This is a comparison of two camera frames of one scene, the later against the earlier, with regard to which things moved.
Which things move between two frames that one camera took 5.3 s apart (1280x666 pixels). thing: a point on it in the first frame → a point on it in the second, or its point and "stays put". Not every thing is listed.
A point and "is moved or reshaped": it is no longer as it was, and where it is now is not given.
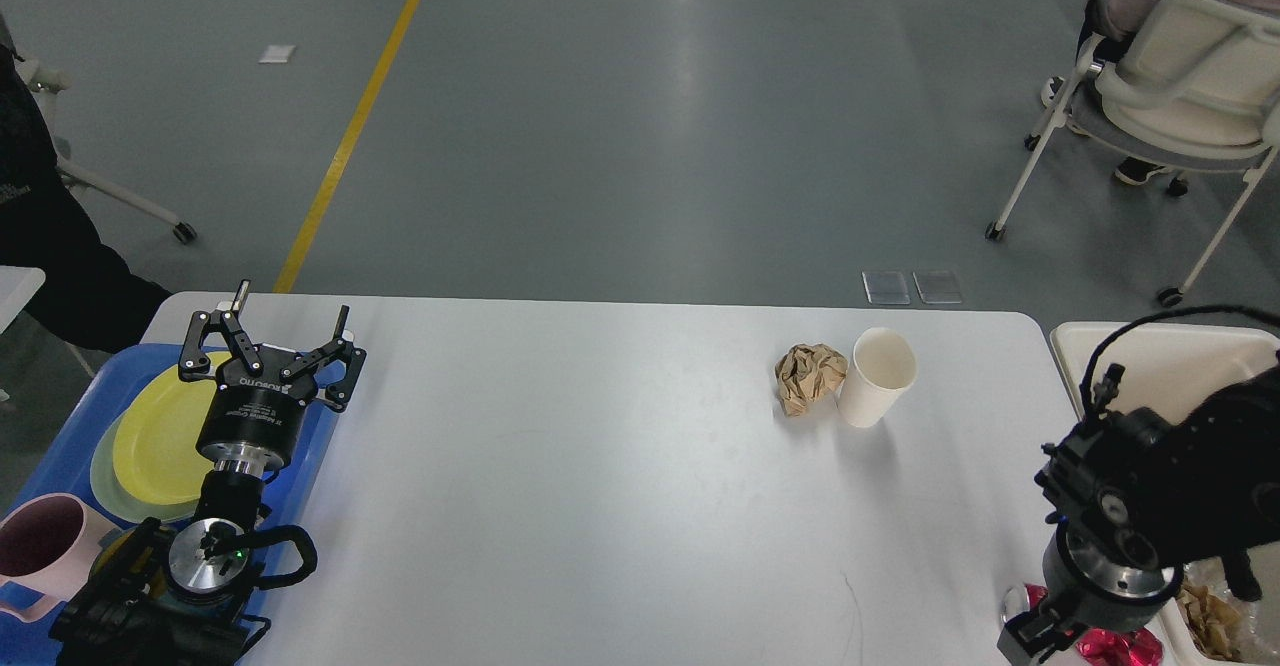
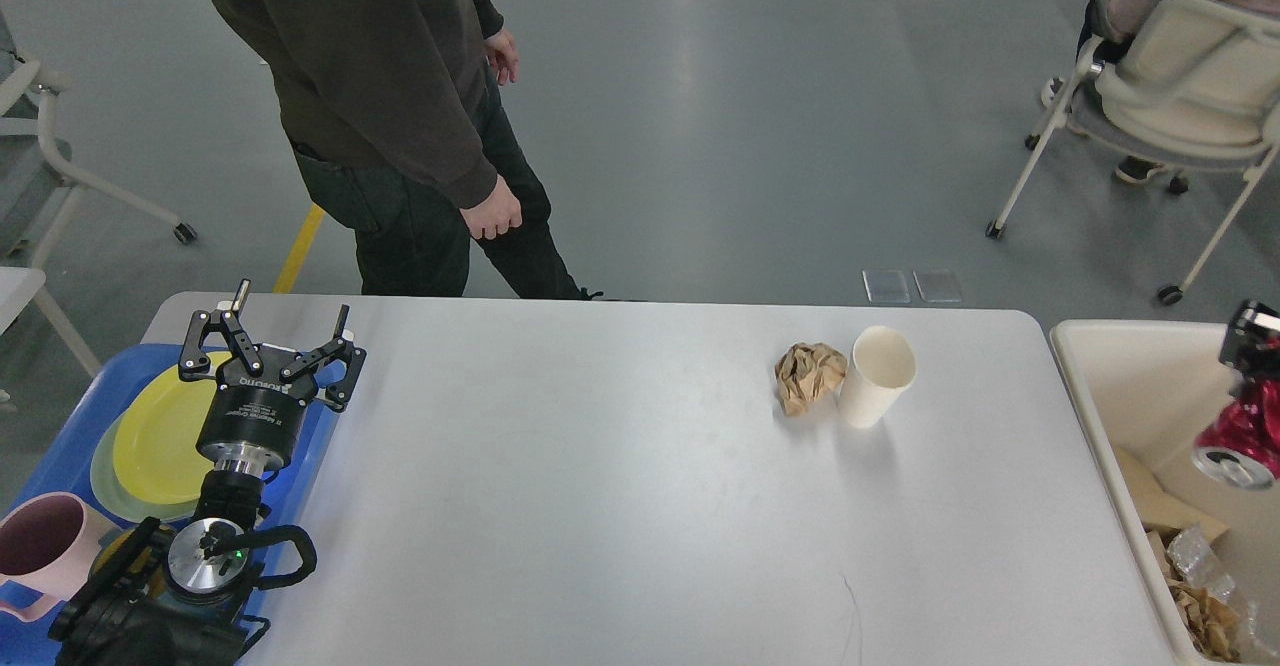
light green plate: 114,493 stays put
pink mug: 49,548 stays put
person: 92,297 → 386,60
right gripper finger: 1028,638 → 1245,345
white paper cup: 882,369 stays put
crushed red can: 1095,647 is moved or reshaped
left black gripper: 251,427 stays put
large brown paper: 1213,621 stays put
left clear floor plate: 886,287 stays put
